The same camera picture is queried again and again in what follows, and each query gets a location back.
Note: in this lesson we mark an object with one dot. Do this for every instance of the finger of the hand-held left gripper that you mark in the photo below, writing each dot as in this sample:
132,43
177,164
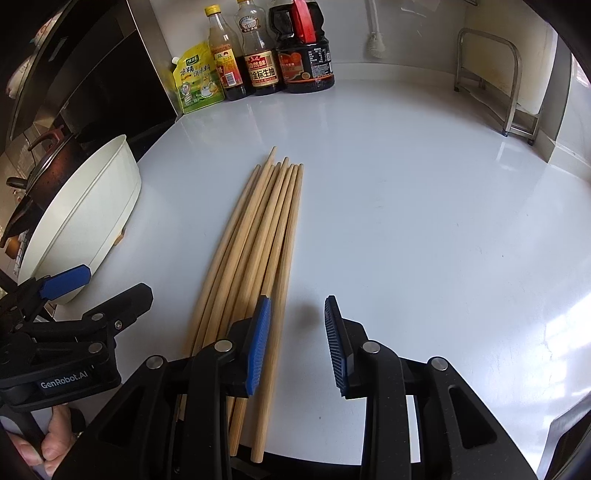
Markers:
129,302
64,282

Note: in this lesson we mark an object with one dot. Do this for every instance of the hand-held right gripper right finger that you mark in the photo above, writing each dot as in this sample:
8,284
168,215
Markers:
334,341

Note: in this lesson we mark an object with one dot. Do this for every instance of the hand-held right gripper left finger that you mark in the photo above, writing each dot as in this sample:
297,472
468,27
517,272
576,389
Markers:
258,341

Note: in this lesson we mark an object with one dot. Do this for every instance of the large white bowl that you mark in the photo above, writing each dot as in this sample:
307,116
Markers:
83,217

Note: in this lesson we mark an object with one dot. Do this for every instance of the pile of wooden chopsticks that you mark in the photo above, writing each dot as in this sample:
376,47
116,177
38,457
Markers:
258,240

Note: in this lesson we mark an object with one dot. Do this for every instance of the person's left hand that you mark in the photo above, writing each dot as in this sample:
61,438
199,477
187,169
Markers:
57,434

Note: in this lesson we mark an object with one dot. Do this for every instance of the dark brown cooking pot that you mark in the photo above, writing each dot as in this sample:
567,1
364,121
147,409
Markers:
51,184

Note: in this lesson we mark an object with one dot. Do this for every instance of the range hood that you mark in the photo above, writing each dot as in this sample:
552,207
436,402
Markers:
69,60

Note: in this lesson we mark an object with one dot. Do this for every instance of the yellow green seasoning pouch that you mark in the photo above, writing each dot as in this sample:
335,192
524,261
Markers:
198,81

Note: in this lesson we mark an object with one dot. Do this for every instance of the brown vinegar bottle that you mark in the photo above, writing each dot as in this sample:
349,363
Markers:
227,69

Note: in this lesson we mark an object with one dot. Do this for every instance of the clear-necked soy sauce bottle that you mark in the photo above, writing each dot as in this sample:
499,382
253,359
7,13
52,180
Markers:
261,64

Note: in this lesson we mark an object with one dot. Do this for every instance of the large soy sauce jug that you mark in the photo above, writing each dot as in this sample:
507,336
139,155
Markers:
304,60

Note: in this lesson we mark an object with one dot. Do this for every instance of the white hanging brush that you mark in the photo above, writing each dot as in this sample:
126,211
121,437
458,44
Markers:
376,44

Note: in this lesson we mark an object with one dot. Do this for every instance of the stainless steel rack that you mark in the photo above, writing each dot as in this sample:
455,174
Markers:
512,55

